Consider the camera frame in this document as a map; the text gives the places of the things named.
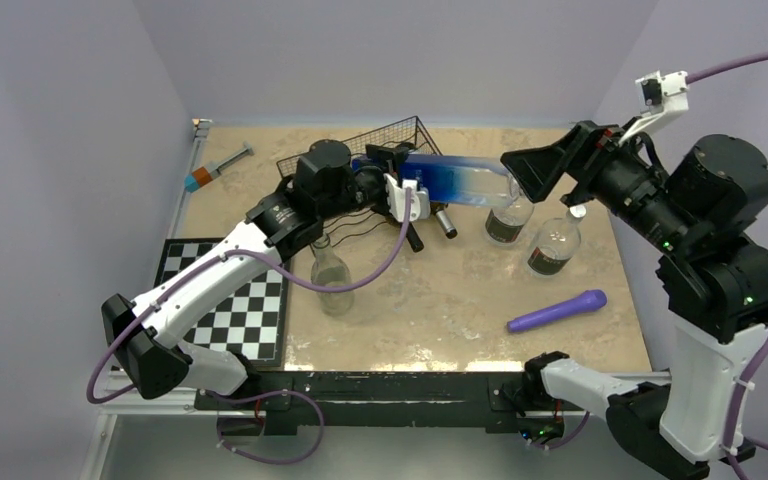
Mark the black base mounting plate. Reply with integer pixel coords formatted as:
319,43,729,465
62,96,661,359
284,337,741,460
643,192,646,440
195,371,581,435

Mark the clear empty glass bottle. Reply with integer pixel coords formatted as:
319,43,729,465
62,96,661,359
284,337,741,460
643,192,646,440
311,233,354,317

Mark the clear bottle silver cap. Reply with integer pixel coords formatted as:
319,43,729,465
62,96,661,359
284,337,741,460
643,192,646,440
484,192,535,246
526,204,587,277

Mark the dark wine bottle Negroamaro label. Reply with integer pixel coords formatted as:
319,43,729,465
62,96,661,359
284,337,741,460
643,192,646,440
405,223,425,253

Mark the clear bottle silver cap left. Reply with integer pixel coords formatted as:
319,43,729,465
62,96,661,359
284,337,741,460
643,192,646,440
484,192,535,246

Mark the clear bottle silver cap right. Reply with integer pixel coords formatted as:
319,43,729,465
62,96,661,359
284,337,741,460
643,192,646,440
526,204,587,277

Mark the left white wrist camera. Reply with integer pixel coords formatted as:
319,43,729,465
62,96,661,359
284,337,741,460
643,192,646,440
384,173,431,222

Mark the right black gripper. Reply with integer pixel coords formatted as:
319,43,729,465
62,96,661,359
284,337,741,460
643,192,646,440
500,113,696,251

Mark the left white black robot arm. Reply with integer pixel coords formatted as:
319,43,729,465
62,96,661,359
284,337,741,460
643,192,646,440
101,139,430,409

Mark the purple plastic microphone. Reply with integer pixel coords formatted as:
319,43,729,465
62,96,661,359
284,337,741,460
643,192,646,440
506,289,608,333

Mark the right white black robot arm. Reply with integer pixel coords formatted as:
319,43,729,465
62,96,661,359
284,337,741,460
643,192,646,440
501,121,768,479

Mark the black white chessboard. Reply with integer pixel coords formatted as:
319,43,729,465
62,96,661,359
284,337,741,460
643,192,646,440
154,238,289,368

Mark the olive wine bottle brown label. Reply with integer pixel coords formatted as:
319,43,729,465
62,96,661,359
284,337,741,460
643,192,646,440
433,208,458,239

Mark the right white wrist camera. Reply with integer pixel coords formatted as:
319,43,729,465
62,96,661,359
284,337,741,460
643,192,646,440
618,71,689,145

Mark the black wire wine rack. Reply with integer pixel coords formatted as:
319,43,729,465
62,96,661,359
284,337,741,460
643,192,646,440
276,115,444,246

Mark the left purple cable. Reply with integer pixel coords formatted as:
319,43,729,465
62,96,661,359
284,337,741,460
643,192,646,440
85,186,418,465

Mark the orange blue handled tool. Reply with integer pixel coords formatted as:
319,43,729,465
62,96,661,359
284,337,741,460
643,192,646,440
184,142,254,193

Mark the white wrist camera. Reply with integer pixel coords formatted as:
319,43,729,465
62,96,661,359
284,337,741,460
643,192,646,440
618,71,689,145
384,173,431,222

